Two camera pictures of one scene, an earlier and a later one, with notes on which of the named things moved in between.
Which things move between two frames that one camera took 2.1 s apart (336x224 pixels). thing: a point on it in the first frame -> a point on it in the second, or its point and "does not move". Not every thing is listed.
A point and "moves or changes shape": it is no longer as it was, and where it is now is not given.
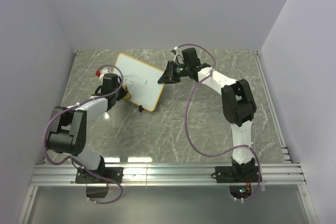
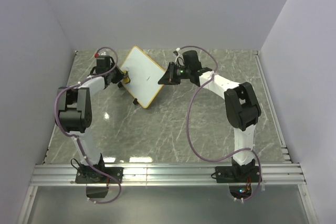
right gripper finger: (168, 77) does not move
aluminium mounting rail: (165, 175) does not move
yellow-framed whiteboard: (141, 80) moves or changes shape
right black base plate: (238, 174) does not move
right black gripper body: (181, 71) does not move
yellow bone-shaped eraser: (128, 95) -> (126, 79)
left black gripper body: (121, 94) -> (117, 75)
